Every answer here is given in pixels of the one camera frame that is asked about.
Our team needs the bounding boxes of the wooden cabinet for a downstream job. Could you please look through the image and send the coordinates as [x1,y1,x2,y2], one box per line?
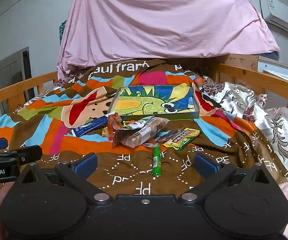
[215,54,259,72]

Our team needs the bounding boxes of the pink bed sheet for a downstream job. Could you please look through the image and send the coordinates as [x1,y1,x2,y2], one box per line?
[56,0,281,79]

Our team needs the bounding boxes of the green patterned cloth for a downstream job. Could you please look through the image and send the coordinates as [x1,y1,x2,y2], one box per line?
[59,20,67,46]

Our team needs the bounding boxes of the white air conditioner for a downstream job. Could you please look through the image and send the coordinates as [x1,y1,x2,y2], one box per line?
[259,0,288,37]

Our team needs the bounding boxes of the clear packet of dark jerky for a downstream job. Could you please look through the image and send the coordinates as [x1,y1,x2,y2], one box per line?
[111,129,128,148]

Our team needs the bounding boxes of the rice cracker packet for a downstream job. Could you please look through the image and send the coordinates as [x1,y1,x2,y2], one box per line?
[120,127,157,148]
[139,117,171,139]

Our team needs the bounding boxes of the orange snack packet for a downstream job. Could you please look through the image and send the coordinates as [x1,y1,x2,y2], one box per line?
[107,112,124,135]

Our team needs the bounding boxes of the green candy stick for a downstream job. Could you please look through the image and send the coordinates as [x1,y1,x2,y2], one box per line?
[152,142,162,177]

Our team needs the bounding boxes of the white printed snack packet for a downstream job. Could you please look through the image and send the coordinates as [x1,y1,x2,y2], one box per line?
[123,116,156,130]

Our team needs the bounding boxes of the grey door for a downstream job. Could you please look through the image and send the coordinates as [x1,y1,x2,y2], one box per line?
[0,47,32,100]

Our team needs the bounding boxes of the dark printed snack packet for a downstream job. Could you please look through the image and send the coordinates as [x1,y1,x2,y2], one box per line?
[155,127,186,143]

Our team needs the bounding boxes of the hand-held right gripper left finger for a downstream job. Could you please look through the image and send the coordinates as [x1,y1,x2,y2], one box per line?
[17,152,112,204]

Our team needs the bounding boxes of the colourful printed blanket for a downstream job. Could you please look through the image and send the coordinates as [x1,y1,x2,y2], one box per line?
[0,59,288,205]

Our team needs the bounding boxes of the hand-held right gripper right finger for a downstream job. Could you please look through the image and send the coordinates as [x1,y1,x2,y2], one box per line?
[178,152,275,204]

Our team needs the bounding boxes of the floral satin quilt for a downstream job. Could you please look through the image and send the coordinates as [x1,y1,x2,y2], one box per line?
[13,75,288,183]

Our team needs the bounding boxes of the white cabinet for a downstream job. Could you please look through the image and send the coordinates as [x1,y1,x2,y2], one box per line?
[257,56,288,80]

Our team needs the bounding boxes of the yellow green snack packet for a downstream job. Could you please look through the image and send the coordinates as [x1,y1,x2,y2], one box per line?
[163,127,203,152]

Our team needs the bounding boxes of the blue snack packet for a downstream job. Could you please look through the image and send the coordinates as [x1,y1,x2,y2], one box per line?
[72,115,109,138]

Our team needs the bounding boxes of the metal tray with dinosaur drawing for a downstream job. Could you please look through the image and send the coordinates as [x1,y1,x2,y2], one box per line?
[107,84,201,122]

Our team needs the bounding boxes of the dark blue cloth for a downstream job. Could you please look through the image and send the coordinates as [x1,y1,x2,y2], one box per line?
[256,51,281,61]

